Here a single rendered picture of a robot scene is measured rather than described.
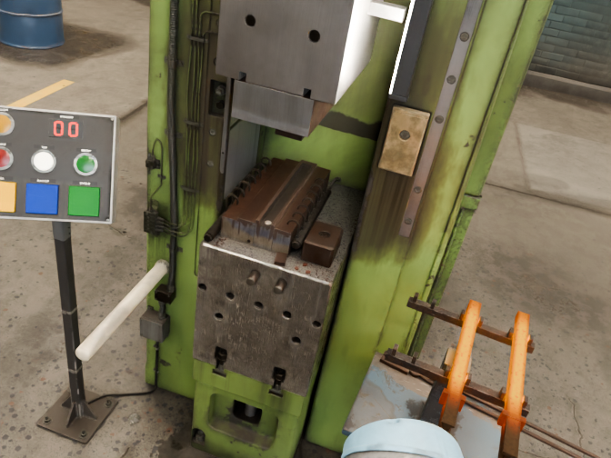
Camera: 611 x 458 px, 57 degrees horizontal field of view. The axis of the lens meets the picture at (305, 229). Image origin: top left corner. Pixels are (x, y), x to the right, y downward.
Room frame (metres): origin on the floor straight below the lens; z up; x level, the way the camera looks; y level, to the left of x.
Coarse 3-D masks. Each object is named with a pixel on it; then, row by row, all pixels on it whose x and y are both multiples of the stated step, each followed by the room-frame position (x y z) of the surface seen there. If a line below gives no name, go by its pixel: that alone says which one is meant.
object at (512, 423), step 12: (516, 324) 1.08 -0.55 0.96; (528, 324) 1.09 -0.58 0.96; (516, 336) 1.03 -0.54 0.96; (516, 348) 0.99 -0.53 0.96; (516, 360) 0.95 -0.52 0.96; (516, 372) 0.92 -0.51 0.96; (516, 384) 0.88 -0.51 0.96; (516, 396) 0.84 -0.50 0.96; (504, 408) 0.82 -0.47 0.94; (516, 408) 0.81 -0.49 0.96; (504, 420) 0.78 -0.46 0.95; (516, 420) 0.78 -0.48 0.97; (504, 432) 0.76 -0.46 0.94; (516, 432) 0.75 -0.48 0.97; (504, 444) 0.71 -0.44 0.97; (516, 444) 0.72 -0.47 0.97; (504, 456) 0.70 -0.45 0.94; (516, 456) 0.69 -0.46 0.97
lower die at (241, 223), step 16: (272, 160) 1.67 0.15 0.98; (288, 160) 1.68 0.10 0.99; (256, 176) 1.54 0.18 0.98; (272, 176) 1.54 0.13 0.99; (288, 176) 1.56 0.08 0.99; (320, 176) 1.60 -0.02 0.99; (256, 192) 1.45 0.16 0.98; (272, 192) 1.45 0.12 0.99; (304, 192) 1.48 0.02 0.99; (240, 208) 1.34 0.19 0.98; (256, 208) 1.34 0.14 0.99; (288, 208) 1.37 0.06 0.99; (304, 208) 1.39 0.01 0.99; (224, 224) 1.29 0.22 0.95; (240, 224) 1.28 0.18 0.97; (256, 224) 1.27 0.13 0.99; (272, 224) 1.26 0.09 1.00; (288, 224) 1.29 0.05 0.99; (240, 240) 1.28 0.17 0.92; (256, 240) 1.27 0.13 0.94; (272, 240) 1.26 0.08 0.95; (288, 240) 1.25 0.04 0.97
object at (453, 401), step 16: (480, 304) 1.13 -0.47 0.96; (464, 320) 1.08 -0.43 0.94; (464, 336) 1.00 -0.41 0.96; (464, 352) 0.95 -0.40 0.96; (464, 368) 0.90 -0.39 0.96; (448, 384) 0.85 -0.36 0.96; (448, 400) 0.79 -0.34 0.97; (464, 400) 0.80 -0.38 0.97; (448, 416) 0.75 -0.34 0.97; (448, 432) 0.74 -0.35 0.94
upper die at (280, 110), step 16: (240, 80) 1.29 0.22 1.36; (240, 96) 1.28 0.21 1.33; (256, 96) 1.28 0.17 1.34; (272, 96) 1.27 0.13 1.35; (288, 96) 1.26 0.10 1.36; (304, 96) 1.26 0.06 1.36; (240, 112) 1.28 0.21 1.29; (256, 112) 1.27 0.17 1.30; (272, 112) 1.27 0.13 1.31; (288, 112) 1.26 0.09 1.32; (304, 112) 1.25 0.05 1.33; (320, 112) 1.34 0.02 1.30; (288, 128) 1.26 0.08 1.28; (304, 128) 1.25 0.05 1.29
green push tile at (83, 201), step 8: (72, 192) 1.19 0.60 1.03; (80, 192) 1.20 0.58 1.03; (88, 192) 1.20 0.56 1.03; (96, 192) 1.21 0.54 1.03; (72, 200) 1.18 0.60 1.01; (80, 200) 1.19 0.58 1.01; (88, 200) 1.19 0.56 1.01; (96, 200) 1.20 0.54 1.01; (72, 208) 1.17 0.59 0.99; (80, 208) 1.18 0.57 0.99; (88, 208) 1.18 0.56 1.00; (96, 208) 1.19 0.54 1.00
